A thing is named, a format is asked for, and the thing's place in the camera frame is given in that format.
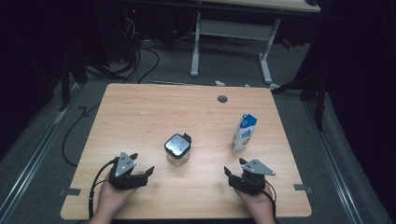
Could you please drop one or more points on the glass jar with black lid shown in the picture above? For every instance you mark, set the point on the glass jar with black lid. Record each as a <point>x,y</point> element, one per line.
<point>177,145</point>

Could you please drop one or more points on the person's left hand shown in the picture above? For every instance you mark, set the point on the person's left hand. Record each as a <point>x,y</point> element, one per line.
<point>110,199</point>

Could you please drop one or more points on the black metal stand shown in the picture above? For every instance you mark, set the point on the black metal stand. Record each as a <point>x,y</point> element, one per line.
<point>64,84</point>

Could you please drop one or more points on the black tripod stand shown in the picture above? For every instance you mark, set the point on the black tripod stand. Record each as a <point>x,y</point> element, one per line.
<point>311,84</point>

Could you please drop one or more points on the person's right hand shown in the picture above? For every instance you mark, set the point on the person's right hand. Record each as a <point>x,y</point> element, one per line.
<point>260,203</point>

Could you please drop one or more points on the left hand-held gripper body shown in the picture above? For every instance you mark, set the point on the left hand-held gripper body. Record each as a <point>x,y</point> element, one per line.
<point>124,166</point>

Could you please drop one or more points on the metal floor rail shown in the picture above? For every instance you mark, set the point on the metal floor rail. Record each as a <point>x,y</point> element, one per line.
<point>34,155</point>
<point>333,168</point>

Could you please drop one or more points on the small white floor object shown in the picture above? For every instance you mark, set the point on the small white floor object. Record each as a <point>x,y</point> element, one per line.
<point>219,83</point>

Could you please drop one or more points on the white and blue bag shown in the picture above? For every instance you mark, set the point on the white and blue bag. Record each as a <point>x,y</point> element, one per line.
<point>244,133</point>

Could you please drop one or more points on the grey tape piece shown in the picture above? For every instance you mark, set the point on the grey tape piece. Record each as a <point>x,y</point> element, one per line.
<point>71,192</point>
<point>302,187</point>

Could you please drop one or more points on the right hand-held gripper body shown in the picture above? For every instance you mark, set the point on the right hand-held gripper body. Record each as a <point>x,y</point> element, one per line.
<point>252,183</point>

